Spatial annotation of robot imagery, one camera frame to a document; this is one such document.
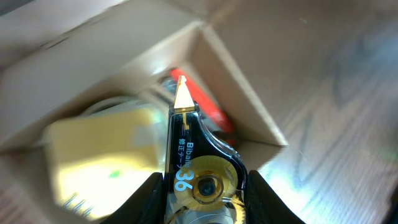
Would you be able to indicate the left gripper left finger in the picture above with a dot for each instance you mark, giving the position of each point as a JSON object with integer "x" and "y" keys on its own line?
{"x": 145, "y": 206}

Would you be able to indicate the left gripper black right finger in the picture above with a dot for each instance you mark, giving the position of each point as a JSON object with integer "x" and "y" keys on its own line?
{"x": 263, "y": 205}

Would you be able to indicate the correction tape dispenser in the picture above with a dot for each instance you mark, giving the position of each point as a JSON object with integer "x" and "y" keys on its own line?
{"x": 204, "y": 177}

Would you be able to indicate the yellow sticky note pad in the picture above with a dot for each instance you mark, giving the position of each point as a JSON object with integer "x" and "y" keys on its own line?
{"x": 97, "y": 162}

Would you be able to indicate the red black stapler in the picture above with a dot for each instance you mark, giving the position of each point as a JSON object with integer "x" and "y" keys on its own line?
{"x": 218, "y": 121}

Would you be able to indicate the brown cardboard box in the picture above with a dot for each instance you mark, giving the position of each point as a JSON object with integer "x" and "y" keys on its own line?
{"x": 126, "y": 51}

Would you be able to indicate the white tape roll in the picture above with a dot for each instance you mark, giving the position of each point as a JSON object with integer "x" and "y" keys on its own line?
{"x": 109, "y": 103}

